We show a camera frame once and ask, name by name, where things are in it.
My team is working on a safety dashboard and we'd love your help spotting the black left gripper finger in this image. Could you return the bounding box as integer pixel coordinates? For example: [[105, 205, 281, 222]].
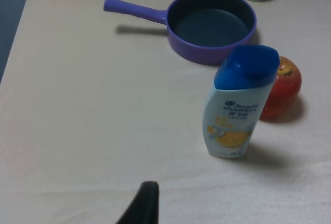
[[117, 181, 159, 224]]

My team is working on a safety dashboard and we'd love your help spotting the blue cap shampoo bottle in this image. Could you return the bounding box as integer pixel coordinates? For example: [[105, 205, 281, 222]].
[[202, 45, 280, 158]]

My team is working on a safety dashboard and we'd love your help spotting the red toy apple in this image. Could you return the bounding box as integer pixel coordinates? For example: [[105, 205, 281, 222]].
[[260, 56, 302, 121]]

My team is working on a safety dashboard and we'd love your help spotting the purple toy frying pan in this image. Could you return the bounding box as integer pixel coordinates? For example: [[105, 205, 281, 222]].
[[103, 0, 257, 65]]

